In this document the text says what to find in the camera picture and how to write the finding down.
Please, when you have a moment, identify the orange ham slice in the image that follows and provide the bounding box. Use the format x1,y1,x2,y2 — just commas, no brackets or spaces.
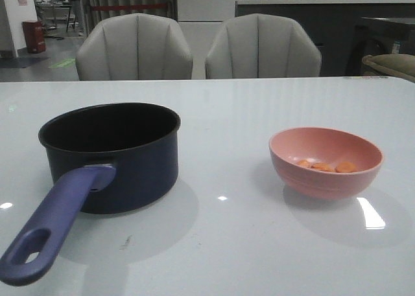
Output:
335,161,357,173
297,159,312,168
311,162,335,172

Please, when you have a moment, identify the pink plastic bowl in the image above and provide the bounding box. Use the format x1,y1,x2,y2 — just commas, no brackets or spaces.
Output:
269,127,384,200

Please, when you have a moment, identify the right beige chair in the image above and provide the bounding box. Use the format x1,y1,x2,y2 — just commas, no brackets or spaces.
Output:
205,14,322,79

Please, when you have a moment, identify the beige chair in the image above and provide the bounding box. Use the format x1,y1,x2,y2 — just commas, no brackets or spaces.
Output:
76,13,193,81
205,14,322,79

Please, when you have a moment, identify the left beige chair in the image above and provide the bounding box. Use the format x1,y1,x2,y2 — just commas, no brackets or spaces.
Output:
76,13,193,81

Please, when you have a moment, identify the white cabinet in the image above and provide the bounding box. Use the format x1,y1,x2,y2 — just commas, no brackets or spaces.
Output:
176,0,235,79

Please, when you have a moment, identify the dark grey counter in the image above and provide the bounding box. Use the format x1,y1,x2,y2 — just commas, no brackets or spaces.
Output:
236,0,414,76

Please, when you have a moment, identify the red barrier belt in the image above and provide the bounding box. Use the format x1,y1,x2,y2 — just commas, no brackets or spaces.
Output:
89,3,170,12

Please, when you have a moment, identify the red trash bin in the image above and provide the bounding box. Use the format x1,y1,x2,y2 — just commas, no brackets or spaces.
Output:
22,20,46,54

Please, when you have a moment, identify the background desk with items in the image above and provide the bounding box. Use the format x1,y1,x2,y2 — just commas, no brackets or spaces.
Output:
39,0,84,36

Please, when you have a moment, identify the tan cushion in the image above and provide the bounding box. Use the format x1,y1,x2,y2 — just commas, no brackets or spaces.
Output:
361,54,414,82

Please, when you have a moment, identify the blue saucepan with handle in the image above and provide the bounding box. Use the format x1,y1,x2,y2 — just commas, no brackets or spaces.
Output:
1,102,181,286

